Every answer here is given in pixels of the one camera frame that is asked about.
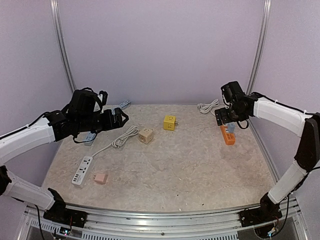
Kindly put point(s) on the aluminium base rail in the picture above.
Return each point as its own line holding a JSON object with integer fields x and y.
{"x": 107, "y": 224}

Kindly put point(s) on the left aluminium frame post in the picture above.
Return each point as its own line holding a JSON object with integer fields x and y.
{"x": 55, "y": 12}

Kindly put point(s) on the aluminium frame post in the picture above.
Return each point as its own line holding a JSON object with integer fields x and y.
{"x": 55, "y": 12}
{"x": 260, "y": 45}

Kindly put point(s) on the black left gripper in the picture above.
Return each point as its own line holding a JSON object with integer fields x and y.
{"x": 110, "y": 124}

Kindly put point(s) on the orange power strip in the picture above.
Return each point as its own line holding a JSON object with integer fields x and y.
{"x": 229, "y": 138}

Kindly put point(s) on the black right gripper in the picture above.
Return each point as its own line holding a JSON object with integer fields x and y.
{"x": 222, "y": 116}

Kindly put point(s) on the blue usb charger plug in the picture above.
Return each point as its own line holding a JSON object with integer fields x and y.
{"x": 231, "y": 127}

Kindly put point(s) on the beige cube socket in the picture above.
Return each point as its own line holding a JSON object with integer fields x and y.
{"x": 146, "y": 135}

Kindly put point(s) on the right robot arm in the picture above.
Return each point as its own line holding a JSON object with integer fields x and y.
{"x": 295, "y": 143}

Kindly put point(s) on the right aluminium frame post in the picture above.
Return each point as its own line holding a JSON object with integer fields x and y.
{"x": 260, "y": 45}

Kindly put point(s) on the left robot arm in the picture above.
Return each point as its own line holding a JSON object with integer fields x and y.
{"x": 84, "y": 113}

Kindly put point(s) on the blue power strip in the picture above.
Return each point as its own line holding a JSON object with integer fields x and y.
{"x": 89, "y": 139}

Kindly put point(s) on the pink usb charger plug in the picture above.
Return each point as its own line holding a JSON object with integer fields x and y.
{"x": 100, "y": 178}

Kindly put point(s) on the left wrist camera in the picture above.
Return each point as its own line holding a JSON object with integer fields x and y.
{"x": 103, "y": 96}

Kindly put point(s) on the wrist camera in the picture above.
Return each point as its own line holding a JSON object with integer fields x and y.
{"x": 225, "y": 101}
{"x": 103, "y": 96}

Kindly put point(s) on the yellow cube socket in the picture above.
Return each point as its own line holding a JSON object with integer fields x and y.
{"x": 170, "y": 122}

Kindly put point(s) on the white power strip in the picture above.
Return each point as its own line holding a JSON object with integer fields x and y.
{"x": 83, "y": 171}

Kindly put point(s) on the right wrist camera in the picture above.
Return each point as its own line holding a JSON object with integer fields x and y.
{"x": 225, "y": 101}

